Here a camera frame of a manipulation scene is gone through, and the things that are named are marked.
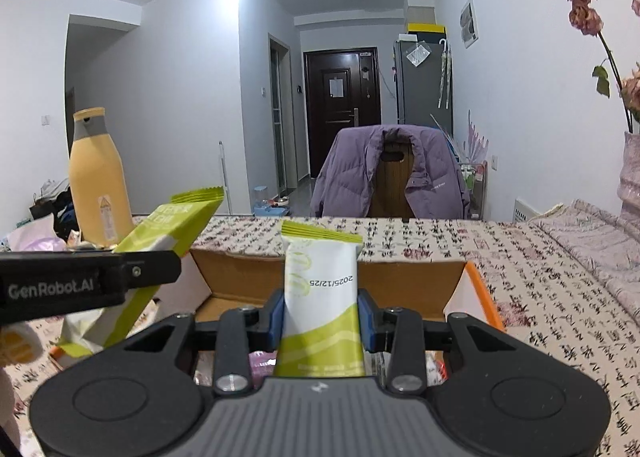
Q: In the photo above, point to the yellow bottle with grey cap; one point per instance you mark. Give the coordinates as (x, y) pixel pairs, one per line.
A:
(100, 177)

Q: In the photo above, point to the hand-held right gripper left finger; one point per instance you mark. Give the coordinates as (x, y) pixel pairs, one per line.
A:
(274, 322)

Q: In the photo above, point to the pink ceramic vase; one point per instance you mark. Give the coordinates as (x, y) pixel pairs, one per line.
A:
(632, 172)

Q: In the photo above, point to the yellow black box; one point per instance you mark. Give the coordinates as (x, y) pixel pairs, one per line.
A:
(427, 29)

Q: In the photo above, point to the long green snack packet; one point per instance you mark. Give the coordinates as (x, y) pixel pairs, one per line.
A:
(170, 227)

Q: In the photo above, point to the bunch of dried pink roses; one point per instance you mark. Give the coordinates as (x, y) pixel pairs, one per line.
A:
(580, 12)

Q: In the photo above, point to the clear plastic bag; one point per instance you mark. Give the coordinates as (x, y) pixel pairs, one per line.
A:
(417, 56)

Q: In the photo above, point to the white wall outlet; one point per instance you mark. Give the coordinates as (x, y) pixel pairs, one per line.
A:
(495, 162)

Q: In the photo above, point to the orange cardboard box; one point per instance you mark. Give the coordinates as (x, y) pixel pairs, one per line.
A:
(410, 282)

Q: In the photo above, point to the pink snack packet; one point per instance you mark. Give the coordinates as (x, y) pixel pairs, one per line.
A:
(261, 367)

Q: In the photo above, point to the pink patterned cloth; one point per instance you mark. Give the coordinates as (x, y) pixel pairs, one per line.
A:
(590, 247)

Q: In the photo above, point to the lilac tissue pack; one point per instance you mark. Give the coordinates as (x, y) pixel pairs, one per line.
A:
(35, 234)

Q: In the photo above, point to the small storage rack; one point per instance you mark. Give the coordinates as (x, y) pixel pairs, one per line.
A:
(472, 187)

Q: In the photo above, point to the white wall picture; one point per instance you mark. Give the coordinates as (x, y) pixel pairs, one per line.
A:
(469, 22)

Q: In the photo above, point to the dark brown entrance door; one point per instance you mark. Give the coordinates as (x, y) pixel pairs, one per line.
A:
(340, 137)

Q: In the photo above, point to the purple padded jacket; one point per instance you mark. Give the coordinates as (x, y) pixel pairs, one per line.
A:
(345, 172)

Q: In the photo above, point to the pet water dispenser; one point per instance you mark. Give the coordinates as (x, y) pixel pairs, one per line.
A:
(260, 199)

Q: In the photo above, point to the pile of bags and clothes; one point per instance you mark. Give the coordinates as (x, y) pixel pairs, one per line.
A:
(55, 202)

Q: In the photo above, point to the white folded umbrella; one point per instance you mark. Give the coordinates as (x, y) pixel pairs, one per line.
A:
(443, 77)

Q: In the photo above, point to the wooden chair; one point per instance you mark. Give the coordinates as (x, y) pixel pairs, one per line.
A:
(392, 182)

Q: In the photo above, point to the calligraphy print tablecloth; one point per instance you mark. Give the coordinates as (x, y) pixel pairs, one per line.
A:
(525, 297)

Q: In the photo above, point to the white broom stick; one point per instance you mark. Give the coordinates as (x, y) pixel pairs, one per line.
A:
(224, 177)

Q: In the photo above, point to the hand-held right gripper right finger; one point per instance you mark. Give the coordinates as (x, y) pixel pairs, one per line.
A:
(367, 322)

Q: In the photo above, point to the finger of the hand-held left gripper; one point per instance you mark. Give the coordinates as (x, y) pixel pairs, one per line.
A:
(150, 269)

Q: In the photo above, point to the purple flower wall decal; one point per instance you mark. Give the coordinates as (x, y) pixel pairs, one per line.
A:
(475, 137)

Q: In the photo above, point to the small green white packet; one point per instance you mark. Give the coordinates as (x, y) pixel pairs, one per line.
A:
(320, 297)

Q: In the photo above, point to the grey refrigerator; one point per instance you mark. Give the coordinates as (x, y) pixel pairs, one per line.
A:
(425, 97)

